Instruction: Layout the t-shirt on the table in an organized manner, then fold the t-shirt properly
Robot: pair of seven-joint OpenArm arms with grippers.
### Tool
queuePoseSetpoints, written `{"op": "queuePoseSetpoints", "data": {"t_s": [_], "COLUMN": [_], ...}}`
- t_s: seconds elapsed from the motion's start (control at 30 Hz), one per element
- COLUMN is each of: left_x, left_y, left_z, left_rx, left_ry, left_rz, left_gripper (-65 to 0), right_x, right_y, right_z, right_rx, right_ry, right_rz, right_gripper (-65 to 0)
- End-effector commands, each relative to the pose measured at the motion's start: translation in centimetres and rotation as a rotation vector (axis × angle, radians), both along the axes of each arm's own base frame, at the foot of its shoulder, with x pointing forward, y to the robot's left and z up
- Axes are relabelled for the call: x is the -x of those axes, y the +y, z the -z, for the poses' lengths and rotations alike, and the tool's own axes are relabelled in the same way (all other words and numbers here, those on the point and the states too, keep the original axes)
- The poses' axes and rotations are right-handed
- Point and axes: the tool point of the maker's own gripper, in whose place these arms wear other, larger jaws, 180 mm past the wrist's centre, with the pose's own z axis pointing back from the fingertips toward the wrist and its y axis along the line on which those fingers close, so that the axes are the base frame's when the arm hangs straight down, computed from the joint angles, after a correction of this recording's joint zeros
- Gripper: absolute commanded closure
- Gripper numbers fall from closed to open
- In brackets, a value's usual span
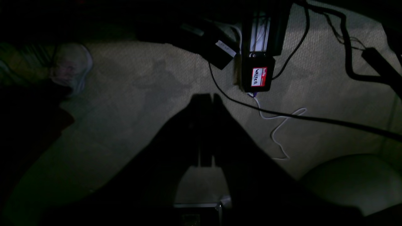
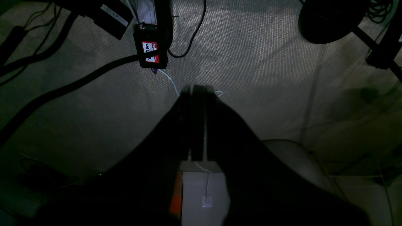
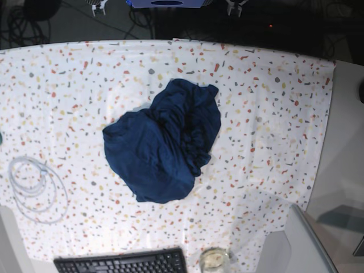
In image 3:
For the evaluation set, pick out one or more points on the dark blue t-shirt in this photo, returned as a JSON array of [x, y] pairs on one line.
[[159, 151]]

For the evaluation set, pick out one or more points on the black computer keyboard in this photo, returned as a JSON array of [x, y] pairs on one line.
[[166, 260]]

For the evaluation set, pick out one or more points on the clear glass jar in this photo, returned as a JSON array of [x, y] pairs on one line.
[[215, 260]]

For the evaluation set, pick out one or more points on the terrazzo patterned tablecloth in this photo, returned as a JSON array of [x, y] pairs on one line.
[[56, 99]]

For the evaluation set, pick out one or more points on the blue box at top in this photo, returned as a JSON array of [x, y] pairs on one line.
[[168, 3]]

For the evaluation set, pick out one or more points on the grey monitor edge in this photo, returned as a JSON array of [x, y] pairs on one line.
[[307, 252]]

